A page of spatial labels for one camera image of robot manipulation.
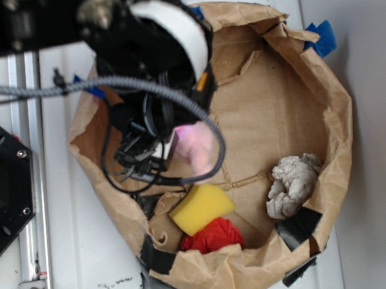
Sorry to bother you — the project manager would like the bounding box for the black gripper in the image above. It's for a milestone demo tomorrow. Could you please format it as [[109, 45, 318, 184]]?
[[110, 90, 178, 182]]

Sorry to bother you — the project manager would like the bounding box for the pink plush bunny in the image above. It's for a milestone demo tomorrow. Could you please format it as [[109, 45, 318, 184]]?
[[175, 121, 214, 177]]

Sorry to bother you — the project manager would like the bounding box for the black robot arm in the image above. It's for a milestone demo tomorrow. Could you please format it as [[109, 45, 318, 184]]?
[[0, 0, 226, 186]]

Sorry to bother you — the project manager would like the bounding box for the yellow sponge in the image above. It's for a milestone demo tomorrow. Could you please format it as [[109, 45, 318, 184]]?
[[168, 184, 236, 236]]

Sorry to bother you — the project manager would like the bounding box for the white plastic board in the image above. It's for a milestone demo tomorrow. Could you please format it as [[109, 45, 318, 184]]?
[[0, 0, 386, 289]]

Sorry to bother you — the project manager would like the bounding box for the red crumpled ball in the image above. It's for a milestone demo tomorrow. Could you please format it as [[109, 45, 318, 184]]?
[[179, 218, 245, 254]]

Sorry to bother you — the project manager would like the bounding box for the brown paper bag bin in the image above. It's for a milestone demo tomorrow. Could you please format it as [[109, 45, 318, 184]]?
[[69, 2, 353, 289]]

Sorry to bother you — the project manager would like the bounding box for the crumpled grey paper ball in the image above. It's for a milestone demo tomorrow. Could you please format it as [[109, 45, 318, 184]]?
[[266, 153, 322, 220]]

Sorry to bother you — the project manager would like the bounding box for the blue tape strip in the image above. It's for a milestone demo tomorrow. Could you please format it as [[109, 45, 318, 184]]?
[[304, 20, 336, 58]]

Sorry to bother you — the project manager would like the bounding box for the grey braided cable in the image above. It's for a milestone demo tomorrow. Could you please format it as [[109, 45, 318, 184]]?
[[0, 67, 229, 196]]

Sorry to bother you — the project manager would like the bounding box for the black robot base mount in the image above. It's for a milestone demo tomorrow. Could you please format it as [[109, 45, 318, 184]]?
[[0, 126, 34, 257]]

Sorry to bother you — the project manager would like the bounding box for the aluminium rail with bracket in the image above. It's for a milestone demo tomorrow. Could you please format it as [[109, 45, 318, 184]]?
[[0, 50, 55, 289]]

